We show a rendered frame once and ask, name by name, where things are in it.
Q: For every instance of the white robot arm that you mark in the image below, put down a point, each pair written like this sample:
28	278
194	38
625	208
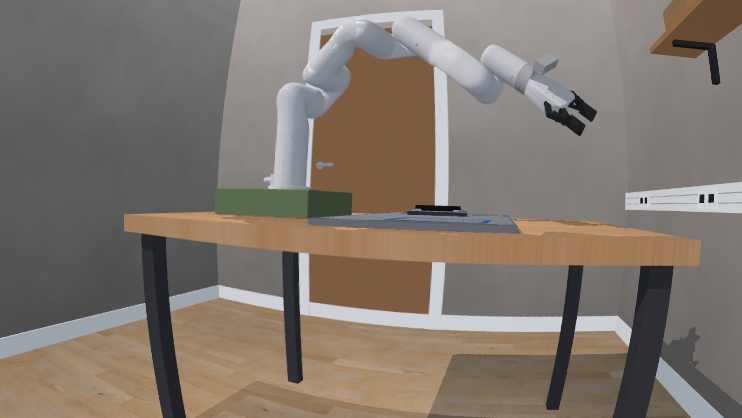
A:
324	71

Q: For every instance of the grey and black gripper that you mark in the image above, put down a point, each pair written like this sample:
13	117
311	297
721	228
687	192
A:
543	92

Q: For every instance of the black well plate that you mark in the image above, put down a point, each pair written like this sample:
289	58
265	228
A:
436	208

